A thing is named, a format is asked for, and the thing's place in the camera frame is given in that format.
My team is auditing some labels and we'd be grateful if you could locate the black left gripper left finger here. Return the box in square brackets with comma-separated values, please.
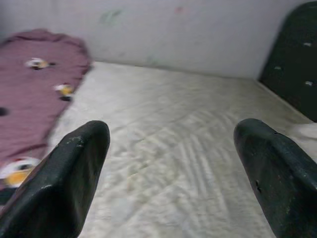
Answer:
[0, 120, 111, 238]

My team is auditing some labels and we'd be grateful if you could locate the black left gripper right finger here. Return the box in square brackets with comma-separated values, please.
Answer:
[233, 118, 317, 238]

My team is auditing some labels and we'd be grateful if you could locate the pink cartoon print blanket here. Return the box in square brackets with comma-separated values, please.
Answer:
[0, 28, 91, 209]

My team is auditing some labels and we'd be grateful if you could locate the white quilted mattress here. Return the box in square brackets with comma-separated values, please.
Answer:
[47, 61, 317, 238]

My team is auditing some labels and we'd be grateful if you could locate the black tufted headboard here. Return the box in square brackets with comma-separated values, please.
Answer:
[257, 1, 317, 123]

